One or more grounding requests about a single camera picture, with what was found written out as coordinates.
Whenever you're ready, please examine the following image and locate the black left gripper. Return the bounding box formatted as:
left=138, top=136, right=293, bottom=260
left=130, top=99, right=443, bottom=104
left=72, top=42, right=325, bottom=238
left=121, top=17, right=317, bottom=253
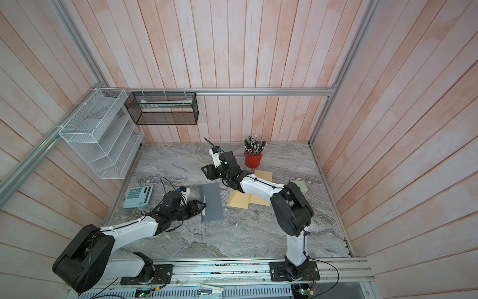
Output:
left=171, top=199, right=207, bottom=222

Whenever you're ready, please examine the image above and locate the grey paper envelope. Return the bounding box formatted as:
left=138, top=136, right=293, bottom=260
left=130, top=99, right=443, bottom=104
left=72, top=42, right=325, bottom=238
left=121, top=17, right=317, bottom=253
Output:
left=200, top=183, right=224, bottom=223

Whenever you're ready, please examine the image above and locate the yellow envelope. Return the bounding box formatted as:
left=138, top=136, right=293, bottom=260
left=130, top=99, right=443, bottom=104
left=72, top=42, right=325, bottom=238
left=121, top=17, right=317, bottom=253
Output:
left=249, top=169, right=273, bottom=207
left=228, top=189, right=250, bottom=209

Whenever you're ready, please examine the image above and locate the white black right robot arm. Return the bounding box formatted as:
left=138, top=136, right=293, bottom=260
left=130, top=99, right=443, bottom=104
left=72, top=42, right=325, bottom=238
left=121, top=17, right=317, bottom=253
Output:
left=202, top=147, right=314, bottom=267

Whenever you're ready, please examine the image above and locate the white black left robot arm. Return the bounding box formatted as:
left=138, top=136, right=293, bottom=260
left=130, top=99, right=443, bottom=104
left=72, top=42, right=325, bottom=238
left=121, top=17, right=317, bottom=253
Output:
left=52, top=189, right=206, bottom=294

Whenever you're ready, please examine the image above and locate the red pencil cup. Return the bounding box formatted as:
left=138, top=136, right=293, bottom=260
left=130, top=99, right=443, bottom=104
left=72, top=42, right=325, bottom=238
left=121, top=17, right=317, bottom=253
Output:
left=245, top=153, right=263, bottom=169

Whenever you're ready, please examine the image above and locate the bunch of pencils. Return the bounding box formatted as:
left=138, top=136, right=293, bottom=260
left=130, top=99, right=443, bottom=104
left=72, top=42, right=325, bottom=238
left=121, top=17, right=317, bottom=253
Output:
left=243, top=135, right=267, bottom=156

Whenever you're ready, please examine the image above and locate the teal desk calculator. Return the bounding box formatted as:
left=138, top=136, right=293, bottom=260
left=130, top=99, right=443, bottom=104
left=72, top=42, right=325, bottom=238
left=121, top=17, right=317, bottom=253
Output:
left=123, top=185, right=153, bottom=209

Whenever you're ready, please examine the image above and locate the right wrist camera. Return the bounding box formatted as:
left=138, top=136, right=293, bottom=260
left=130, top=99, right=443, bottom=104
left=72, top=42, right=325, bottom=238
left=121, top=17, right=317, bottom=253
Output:
left=209, top=146, right=223, bottom=168

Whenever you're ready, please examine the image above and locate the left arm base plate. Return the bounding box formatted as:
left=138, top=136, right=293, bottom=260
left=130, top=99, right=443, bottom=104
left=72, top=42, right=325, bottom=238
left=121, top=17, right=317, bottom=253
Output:
left=120, top=264, right=173, bottom=285

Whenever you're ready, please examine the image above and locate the black mesh wall basket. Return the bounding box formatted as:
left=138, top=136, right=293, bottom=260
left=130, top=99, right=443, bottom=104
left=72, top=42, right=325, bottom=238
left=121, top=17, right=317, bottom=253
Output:
left=124, top=91, right=199, bottom=125

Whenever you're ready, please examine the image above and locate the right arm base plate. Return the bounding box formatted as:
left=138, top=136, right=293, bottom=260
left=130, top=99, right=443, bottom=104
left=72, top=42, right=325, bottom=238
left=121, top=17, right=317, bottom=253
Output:
left=269, top=260, right=320, bottom=282

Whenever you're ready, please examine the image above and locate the white wire mesh shelf rack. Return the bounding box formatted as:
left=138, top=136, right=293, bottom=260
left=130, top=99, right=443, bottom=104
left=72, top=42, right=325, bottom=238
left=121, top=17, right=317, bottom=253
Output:
left=59, top=88, right=144, bottom=179

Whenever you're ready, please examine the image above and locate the aluminium frame rail front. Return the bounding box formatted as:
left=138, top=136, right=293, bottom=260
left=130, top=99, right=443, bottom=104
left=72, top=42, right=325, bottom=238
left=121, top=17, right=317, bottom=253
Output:
left=93, top=257, right=375, bottom=289

